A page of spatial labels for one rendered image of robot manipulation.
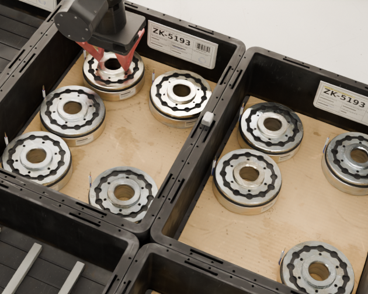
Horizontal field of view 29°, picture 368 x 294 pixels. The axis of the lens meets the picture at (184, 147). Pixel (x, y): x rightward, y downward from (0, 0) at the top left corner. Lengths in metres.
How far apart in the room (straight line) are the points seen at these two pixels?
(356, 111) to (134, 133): 0.36
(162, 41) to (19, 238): 0.41
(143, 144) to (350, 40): 0.60
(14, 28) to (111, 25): 0.28
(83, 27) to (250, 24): 0.61
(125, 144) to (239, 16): 0.53
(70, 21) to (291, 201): 0.42
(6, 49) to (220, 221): 0.50
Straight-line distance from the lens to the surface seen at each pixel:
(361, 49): 1.54
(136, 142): 1.13
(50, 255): 1.02
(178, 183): 0.96
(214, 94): 1.07
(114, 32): 1.10
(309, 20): 1.57
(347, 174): 1.11
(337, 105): 1.17
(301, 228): 1.07
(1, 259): 1.03
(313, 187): 1.12
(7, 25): 1.32
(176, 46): 1.20
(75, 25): 1.00
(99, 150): 1.12
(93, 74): 1.18
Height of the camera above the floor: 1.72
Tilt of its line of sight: 52 degrees down
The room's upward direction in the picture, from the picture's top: 7 degrees clockwise
